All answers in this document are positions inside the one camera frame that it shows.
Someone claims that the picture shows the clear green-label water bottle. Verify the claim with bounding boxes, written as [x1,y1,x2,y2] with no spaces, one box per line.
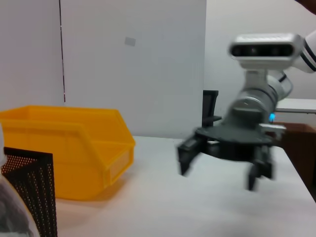
[0,123,40,237]

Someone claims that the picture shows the brown cabinet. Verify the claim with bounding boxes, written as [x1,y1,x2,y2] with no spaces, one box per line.
[273,122,316,190]

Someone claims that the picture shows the yellow plastic bin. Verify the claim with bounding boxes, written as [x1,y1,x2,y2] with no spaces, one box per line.
[0,105,136,200]

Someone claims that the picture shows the black mesh pen holder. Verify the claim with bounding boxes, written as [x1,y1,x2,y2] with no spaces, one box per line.
[1,147,58,237]

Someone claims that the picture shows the black chair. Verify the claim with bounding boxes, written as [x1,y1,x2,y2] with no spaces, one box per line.
[202,90,221,128]

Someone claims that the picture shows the white desk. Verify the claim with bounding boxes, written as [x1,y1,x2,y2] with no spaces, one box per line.
[275,98,316,115]

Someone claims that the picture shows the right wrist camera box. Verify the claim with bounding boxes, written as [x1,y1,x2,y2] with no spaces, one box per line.
[227,33,306,92]

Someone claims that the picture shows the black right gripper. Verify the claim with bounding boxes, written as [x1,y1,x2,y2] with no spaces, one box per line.
[177,106,275,191]

